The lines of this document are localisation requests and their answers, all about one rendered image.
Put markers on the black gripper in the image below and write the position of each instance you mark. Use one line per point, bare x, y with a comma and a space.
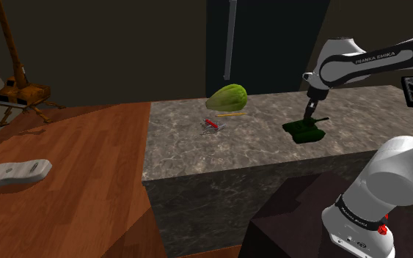
311, 108

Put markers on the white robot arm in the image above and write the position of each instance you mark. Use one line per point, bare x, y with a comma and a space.
388, 178

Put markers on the dark green toy tank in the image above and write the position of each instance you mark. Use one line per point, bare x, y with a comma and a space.
303, 131

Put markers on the yellow pencil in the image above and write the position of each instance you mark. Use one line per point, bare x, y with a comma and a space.
232, 114

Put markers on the green cabbage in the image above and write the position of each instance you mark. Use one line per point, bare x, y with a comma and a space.
227, 98

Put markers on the red pocket knife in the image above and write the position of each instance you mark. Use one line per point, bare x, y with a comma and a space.
211, 125

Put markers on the dark robot stand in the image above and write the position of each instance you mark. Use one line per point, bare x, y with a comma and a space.
288, 221

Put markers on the orange toy crane truck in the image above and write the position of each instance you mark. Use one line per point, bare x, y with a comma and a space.
22, 93

